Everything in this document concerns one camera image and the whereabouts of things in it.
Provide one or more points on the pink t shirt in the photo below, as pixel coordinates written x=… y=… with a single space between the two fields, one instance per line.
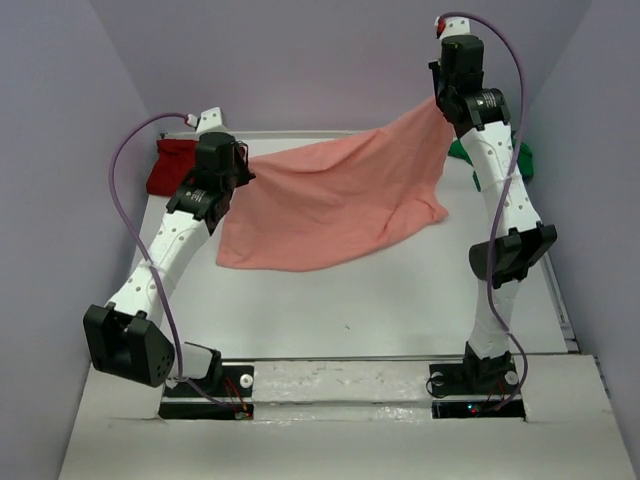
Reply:
x=320 y=205

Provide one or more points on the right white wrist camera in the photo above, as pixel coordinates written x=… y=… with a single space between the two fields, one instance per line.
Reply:
x=451 y=26

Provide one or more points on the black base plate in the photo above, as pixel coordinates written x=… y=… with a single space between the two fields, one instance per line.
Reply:
x=229 y=398
x=455 y=397

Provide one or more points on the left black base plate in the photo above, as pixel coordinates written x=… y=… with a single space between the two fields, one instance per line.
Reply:
x=229 y=398

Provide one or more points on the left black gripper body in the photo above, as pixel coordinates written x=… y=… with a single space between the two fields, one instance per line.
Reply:
x=241 y=174

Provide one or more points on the red folded t shirt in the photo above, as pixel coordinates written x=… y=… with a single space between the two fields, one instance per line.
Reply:
x=176 y=157

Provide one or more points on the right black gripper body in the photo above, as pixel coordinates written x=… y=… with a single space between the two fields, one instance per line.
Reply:
x=441 y=92

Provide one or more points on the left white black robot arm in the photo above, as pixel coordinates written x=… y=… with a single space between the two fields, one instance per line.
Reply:
x=132 y=336

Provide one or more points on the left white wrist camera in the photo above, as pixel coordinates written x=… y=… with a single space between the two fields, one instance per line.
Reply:
x=211 y=120

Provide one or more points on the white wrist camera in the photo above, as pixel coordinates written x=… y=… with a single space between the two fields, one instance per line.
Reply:
x=211 y=120
x=451 y=26

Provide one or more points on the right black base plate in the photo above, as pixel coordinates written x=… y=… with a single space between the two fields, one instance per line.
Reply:
x=455 y=397

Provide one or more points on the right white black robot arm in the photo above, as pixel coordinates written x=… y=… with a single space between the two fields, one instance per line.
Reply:
x=517 y=238

